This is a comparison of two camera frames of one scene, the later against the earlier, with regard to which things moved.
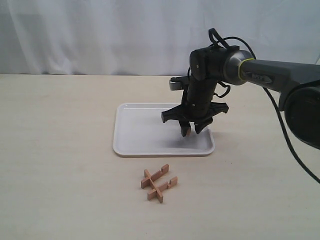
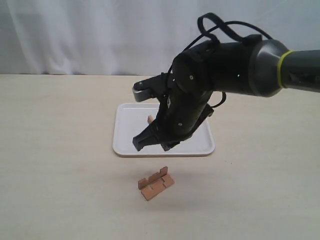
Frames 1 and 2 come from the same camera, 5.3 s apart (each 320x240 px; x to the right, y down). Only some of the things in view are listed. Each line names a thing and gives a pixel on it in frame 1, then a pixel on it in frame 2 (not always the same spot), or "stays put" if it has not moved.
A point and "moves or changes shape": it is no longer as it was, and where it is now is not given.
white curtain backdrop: (147, 37) stays put
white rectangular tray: (140, 131) stays put
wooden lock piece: (153, 185) → (150, 118)
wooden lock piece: (152, 194) moves or changes shape
